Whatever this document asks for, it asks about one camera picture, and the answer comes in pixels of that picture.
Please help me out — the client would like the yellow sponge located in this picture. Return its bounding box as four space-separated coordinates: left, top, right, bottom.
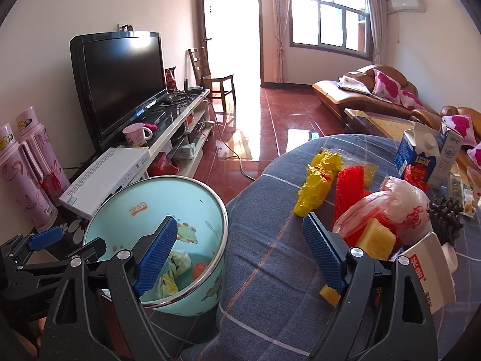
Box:
319 217 397 308

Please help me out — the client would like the translucent plastic bag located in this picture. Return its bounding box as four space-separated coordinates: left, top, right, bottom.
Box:
332 176 430 245

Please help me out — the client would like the yellow plastic bag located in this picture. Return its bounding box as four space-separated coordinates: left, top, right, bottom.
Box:
293 151 342 218

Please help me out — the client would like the red foil snack wrapper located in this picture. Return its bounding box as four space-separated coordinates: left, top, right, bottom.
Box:
332 165 401 247

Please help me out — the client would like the light blue trash bin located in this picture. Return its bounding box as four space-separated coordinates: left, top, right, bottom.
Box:
83 176 228 317

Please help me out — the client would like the black floral mat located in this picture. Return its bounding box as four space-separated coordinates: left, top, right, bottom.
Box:
55 215 90 252

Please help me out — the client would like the white paper box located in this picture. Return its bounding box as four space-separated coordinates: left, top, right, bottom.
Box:
401 232 456 314

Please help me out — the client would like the front pink thermos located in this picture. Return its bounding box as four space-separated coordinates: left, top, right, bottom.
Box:
1 123 58 232

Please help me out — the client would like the pink thermos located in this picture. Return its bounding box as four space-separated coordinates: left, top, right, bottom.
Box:
16 106 70 206
1 123 58 232

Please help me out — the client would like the blue plaid tablecloth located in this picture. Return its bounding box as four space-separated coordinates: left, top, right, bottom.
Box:
150 133 481 361

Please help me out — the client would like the pine cone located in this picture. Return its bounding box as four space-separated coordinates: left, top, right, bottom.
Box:
427 196 463 247

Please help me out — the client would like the rear pink thermos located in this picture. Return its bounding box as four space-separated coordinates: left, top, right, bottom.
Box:
16 106 70 206

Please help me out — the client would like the white set-top box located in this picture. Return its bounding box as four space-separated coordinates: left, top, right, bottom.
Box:
60 147 150 220

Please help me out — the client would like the blue LOOK milk carton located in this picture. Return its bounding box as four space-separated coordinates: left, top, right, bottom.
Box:
394 122 440 192

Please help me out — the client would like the pink mug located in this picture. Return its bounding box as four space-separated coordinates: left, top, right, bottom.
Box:
122 122 153 146

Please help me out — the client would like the white tall milk carton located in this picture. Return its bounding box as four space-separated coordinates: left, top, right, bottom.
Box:
428 122 464 190

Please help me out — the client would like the pink floral pillow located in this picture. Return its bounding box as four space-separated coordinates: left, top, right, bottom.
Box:
372 69 401 105
467 142 481 169
400 90 425 111
442 115 477 147

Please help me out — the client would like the wooden coffee table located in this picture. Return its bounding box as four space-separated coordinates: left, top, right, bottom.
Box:
344 108 415 141

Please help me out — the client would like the white TV stand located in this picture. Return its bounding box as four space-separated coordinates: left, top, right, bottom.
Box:
22 89 215 264

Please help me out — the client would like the black flat screen television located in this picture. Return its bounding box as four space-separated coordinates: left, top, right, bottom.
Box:
69 31 167 153

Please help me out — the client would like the brown leather long sofa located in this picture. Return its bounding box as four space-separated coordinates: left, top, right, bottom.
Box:
412 106 480 147

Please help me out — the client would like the brown leather chaise sofa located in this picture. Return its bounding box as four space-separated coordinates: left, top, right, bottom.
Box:
312 64 420 122

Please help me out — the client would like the wooden chair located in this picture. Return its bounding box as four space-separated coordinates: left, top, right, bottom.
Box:
188 47 236 113

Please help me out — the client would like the white air conditioner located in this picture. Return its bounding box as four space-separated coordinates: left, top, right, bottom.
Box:
391 0 426 12

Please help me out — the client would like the pink curtain right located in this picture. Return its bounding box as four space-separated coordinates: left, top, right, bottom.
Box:
367 0 387 64

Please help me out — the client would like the pink curtain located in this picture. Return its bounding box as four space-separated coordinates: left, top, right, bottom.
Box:
367 0 387 64
272 0 290 84

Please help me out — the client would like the open balcony door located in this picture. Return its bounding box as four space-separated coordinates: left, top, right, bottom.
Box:
201 0 262 88

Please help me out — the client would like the pink curtain left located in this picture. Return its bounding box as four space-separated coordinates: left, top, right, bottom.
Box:
272 0 290 84

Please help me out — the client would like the floor power cable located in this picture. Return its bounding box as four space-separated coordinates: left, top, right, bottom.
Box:
204 97 258 181

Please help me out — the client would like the window with brown frame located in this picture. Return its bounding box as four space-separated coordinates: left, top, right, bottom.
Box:
290 0 373 60

